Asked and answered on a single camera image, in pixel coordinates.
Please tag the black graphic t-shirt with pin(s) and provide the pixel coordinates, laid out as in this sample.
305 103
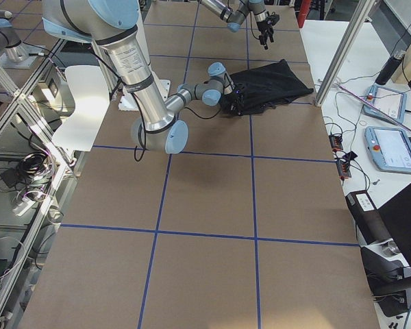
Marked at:
267 86

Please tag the brown paper table cover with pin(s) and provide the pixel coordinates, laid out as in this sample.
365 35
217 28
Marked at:
246 228

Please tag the aluminium frame post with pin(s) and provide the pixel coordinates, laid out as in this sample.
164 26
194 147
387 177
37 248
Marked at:
358 18

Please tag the orange black connector hub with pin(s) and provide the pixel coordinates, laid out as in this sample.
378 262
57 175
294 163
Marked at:
336 142

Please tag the black monitor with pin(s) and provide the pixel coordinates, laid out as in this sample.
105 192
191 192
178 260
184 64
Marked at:
396 215

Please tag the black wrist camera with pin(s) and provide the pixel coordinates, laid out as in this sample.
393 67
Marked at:
272 18

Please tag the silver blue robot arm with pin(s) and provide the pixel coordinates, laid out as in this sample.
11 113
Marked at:
112 25
234 19

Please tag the blue teach pendant tablet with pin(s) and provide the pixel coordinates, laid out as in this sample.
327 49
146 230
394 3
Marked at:
389 148

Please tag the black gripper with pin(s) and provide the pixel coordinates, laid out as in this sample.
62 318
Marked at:
263 27
233 100

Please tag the dark grey equipment box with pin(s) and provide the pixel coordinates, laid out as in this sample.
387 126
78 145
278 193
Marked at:
367 217

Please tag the dark green water bottle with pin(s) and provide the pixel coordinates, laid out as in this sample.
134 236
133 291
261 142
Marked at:
390 67

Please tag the red cylinder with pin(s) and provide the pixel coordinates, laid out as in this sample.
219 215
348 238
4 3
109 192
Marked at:
303 12

